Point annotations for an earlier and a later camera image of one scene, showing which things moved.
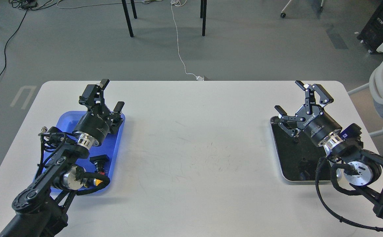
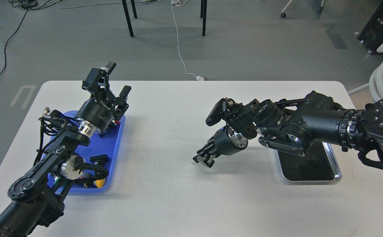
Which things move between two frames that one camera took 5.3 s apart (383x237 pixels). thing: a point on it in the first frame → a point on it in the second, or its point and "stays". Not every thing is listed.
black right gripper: x=319 y=125 → x=227 y=141
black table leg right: x=203 y=10 stays
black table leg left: x=127 y=16 stays
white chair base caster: x=283 y=14 stays
